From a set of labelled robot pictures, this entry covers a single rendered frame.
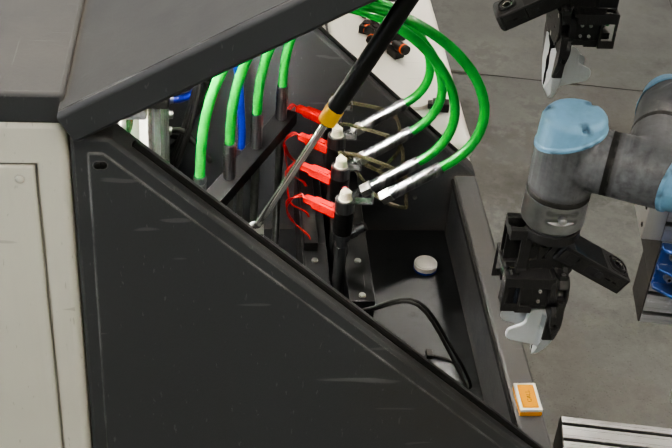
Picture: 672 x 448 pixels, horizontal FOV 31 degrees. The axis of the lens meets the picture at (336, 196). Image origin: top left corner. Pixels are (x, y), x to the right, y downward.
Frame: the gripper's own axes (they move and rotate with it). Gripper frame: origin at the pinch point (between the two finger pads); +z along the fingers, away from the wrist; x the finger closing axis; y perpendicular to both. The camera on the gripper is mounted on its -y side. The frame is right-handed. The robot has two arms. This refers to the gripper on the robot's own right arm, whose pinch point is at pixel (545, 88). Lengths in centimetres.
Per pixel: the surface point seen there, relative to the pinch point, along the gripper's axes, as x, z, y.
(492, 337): -20.9, 28.9, -7.3
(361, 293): -15.5, 25.4, -25.9
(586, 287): 101, 124, 55
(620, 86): 209, 124, 94
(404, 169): -4.6, 11.2, -19.8
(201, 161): -13, 5, -49
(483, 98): -12.9, -6.0, -12.1
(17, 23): -33, -26, -67
